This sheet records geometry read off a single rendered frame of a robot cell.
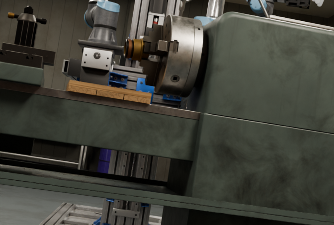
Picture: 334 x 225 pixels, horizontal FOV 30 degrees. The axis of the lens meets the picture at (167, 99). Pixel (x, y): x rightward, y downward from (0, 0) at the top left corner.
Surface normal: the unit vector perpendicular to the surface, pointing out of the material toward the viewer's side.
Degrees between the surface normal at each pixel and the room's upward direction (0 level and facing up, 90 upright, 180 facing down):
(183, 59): 101
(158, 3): 90
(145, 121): 90
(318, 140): 90
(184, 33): 63
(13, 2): 90
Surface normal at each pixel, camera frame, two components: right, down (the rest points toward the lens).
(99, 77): 0.04, -0.06
